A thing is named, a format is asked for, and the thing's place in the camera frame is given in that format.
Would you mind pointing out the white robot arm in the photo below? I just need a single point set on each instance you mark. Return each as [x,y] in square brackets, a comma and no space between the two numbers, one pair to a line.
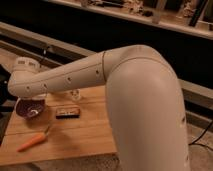
[144,102]

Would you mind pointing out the orange carrot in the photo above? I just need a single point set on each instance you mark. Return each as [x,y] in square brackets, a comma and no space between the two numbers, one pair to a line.
[38,138]

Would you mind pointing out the wooden table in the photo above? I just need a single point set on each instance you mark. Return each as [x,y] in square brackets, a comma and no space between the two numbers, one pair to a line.
[90,134]

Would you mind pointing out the maroon bowl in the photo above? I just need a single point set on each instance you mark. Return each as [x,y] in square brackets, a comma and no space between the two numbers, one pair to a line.
[29,108]

